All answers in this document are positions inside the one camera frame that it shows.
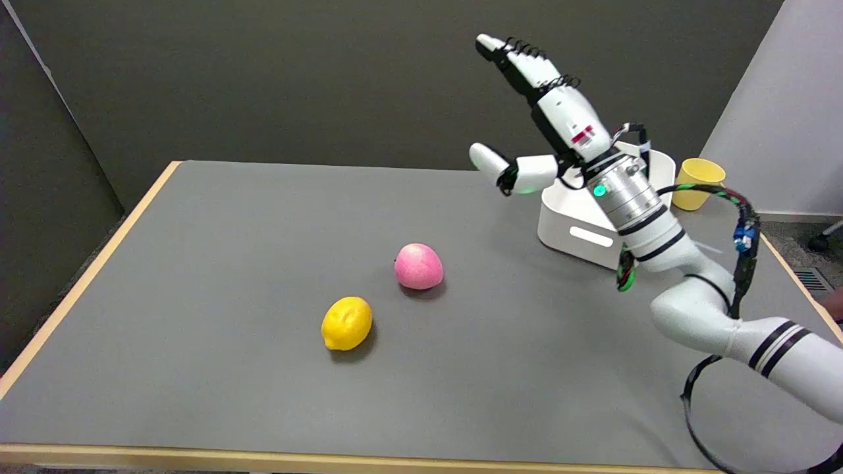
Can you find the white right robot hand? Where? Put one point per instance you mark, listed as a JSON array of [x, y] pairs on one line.
[[565, 115]]

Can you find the yellow lemon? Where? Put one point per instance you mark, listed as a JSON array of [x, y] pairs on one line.
[[346, 322]]

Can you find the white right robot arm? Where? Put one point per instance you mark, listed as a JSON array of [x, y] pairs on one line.
[[691, 276]]

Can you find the white plastic bin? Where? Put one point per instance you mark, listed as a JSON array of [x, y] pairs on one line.
[[586, 217]]

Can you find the yellow plastic cup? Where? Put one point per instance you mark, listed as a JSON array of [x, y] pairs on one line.
[[697, 184]]

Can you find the pink round fruit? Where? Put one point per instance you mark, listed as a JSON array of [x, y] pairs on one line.
[[418, 266]]

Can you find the black chair caster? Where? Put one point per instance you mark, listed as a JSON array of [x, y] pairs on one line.
[[822, 241]]

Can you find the floor vent grille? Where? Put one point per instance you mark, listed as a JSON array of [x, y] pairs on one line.
[[811, 280]]

